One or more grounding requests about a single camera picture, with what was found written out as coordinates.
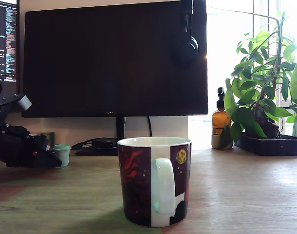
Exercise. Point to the black plant tray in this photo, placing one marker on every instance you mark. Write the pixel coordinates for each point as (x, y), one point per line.
(267, 146)

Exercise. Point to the black monitor stand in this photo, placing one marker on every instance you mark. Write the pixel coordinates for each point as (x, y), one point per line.
(120, 129)

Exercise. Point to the green leafy plant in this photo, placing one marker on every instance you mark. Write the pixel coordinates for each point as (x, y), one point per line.
(248, 119)

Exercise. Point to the grey camera box on bracket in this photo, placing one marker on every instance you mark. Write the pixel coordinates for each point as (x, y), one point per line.
(24, 102)

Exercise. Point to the mint green coffee capsule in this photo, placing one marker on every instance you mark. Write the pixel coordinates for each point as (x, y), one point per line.
(62, 154)

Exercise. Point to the large black monitor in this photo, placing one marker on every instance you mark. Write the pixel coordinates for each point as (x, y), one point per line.
(109, 61)

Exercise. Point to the screen showing code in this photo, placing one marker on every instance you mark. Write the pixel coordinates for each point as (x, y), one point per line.
(5, 41)

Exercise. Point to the small black box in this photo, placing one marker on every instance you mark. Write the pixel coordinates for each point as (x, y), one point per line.
(102, 143)

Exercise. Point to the small grey ceramic cup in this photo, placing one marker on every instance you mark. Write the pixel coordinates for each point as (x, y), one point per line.
(215, 142)

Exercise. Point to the black headphones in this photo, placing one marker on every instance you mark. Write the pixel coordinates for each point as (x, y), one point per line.
(188, 48)

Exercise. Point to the amber pump bottle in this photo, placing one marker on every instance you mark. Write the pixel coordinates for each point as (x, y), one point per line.
(220, 122)

